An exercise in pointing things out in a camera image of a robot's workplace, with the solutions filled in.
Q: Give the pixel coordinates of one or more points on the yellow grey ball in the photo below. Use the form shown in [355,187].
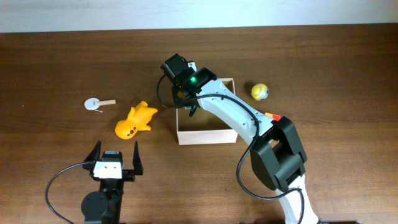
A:
[260,91]

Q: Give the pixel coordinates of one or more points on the pink cardboard box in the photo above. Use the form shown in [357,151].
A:
[202,128]

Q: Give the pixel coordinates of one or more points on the colourful puzzle cube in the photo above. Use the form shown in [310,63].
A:
[273,116]

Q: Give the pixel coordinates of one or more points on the orange rubber toy animal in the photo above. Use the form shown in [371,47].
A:
[137,120]

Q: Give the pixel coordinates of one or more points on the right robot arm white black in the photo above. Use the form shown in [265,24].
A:
[274,146]

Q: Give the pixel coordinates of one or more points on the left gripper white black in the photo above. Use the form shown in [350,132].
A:
[129,174]

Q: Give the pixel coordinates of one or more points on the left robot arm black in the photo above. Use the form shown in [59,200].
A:
[104,205]

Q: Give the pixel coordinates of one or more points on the white disc with wooden handle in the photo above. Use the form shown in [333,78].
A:
[93,104]

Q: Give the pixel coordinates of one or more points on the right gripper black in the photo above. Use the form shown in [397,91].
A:
[178,100]

